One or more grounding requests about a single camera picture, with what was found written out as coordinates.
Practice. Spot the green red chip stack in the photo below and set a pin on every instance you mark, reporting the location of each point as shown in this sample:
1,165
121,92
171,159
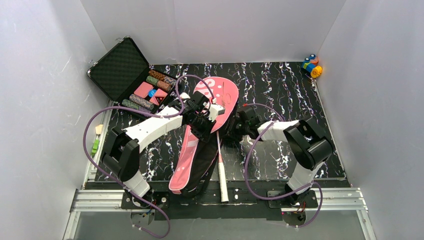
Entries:
159,83

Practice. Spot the brown striped chip stack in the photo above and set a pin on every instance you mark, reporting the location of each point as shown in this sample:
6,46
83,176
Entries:
162,77

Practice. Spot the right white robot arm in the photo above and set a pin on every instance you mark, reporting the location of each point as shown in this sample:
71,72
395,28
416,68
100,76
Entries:
309,143

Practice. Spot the aluminium rail frame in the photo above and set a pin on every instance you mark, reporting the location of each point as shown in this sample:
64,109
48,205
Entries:
243,161

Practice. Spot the pink racket bag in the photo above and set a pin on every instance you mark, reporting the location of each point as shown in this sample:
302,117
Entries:
200,148

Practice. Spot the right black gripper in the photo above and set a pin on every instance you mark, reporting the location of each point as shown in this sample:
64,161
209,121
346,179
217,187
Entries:
232,129

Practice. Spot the colourful toy blocks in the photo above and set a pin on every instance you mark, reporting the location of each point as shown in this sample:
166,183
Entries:
311,66

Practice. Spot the black poker chip case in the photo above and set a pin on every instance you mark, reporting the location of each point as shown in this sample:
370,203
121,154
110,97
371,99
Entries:
122,70

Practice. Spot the blue dealer chip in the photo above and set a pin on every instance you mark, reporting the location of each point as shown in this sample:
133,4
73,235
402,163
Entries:
152,93

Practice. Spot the green clip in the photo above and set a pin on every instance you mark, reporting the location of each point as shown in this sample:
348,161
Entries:
95,147

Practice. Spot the beige clip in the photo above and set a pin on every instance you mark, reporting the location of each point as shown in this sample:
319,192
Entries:
99,129

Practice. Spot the white shuttlecock tube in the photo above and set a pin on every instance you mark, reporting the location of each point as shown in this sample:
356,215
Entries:
184,96

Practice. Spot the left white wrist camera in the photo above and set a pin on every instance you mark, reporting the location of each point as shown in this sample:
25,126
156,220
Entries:
214,111

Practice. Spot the green purple chip stack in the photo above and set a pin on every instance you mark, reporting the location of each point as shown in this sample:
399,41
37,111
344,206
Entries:
135,108

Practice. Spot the purple patterned chip stack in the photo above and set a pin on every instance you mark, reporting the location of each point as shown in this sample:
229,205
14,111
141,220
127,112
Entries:
141,102

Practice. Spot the pink card deck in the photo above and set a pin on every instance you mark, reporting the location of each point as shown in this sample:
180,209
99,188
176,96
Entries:
144,90
158,97

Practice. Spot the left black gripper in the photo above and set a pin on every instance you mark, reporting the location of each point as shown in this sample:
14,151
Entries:
204,130

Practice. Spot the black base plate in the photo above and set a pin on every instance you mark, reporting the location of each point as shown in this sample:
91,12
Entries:
207,204

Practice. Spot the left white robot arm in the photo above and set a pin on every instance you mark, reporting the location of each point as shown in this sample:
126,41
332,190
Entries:
122,148

